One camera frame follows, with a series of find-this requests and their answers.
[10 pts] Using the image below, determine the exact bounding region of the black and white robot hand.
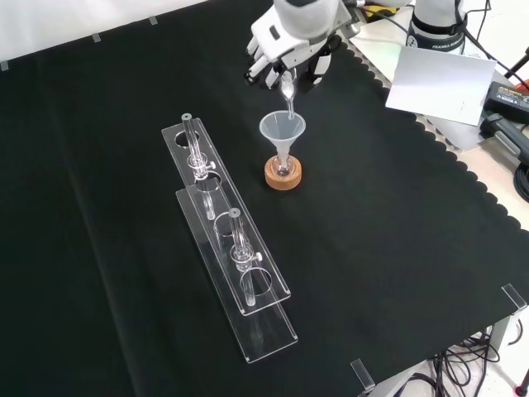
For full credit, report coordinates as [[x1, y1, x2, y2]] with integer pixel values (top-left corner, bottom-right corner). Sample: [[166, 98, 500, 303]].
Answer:
[[243, 0, 352, 94]]

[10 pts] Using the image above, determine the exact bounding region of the clear weighing funnel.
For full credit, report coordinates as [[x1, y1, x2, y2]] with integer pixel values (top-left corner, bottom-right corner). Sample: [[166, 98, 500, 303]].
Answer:
[[280, 68, 298, 122]]

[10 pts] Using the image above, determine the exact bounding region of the translucent plastic funnel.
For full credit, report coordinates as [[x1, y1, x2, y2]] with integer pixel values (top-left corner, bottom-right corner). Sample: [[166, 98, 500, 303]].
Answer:
[[259, 110, 307, 167]]

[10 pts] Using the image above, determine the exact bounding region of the small round-bottom glass flask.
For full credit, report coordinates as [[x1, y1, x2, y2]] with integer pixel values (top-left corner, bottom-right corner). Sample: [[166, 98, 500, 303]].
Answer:
[[270, 155, 297, 181]]

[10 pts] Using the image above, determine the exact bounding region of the clear acrylic funnel stand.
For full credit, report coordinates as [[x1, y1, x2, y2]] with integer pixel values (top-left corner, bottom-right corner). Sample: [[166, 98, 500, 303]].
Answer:
[[160, 112, 299, 365]]

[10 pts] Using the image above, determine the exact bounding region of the yellow stop button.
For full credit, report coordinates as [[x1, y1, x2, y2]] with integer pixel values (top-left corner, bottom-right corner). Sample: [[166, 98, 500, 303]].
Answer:
[[363, 0, 414, 21]]

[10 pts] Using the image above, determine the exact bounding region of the pale board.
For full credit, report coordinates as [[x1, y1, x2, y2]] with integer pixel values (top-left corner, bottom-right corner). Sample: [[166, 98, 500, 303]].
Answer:
[[384, 45, 497, 126]]

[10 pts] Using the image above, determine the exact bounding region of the black bench cloth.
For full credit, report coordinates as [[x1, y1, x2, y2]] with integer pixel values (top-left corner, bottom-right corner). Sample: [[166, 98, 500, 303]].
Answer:
[[0, 0, 529, 397]]

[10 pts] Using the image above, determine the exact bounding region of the black power adapter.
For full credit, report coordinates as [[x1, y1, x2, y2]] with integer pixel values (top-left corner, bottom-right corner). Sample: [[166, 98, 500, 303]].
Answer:
[[482, 80, 529, 125]]

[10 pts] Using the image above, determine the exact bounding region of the cork ring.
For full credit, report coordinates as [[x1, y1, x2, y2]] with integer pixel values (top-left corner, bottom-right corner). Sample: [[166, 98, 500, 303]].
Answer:
[[264, 155, 304, 192]]

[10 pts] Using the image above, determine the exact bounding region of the dark grey tool handle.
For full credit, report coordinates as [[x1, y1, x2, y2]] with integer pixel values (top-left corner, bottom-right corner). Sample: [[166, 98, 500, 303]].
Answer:
[[480, 114, 529, 166]]

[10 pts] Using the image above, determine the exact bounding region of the clear acrylic edge bracket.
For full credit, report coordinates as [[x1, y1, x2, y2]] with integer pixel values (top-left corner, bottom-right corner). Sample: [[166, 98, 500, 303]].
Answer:
[[501, 283, 529, 318], [350, 358, 376, 394]]

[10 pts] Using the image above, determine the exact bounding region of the black cable bundle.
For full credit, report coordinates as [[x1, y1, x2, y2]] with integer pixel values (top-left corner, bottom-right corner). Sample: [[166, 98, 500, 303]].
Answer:
[[427, 326, 529, 397]]

